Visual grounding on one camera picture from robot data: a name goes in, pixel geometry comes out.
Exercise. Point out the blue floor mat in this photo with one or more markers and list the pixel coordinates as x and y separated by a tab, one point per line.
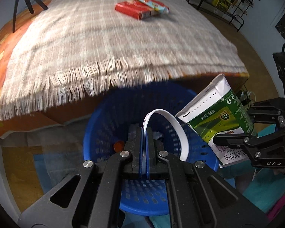
59	171

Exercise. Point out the black tripod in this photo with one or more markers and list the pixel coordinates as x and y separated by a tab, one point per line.
16	9

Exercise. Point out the teal cloth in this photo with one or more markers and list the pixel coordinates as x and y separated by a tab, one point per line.
270	185

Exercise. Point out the colourful toothpaste tube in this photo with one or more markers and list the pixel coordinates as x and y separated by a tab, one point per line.
156	6

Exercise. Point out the black metal clothes rack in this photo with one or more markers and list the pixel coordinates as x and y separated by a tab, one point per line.
237	20

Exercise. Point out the yellow plastic crate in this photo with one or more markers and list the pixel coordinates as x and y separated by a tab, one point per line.
222	3

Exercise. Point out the green and white milk carton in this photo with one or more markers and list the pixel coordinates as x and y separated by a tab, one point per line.
211	114

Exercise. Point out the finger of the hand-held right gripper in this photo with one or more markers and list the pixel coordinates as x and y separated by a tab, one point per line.
268	110
251	142

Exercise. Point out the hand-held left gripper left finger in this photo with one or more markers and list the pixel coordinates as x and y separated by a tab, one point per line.
140	152

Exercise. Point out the orange plastic lid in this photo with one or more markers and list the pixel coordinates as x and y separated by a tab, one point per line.
118	145

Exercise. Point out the red cardboard box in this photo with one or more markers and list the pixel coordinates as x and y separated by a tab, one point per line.
130	8

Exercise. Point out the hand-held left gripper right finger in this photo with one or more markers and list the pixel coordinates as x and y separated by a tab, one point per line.
148	156

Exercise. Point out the beige plaid fringed blanket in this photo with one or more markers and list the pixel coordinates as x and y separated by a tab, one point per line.
85	40

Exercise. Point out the white paper band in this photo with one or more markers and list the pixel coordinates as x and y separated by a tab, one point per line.
166	112

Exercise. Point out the blue plastic basket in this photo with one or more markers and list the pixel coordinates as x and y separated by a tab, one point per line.
104	128

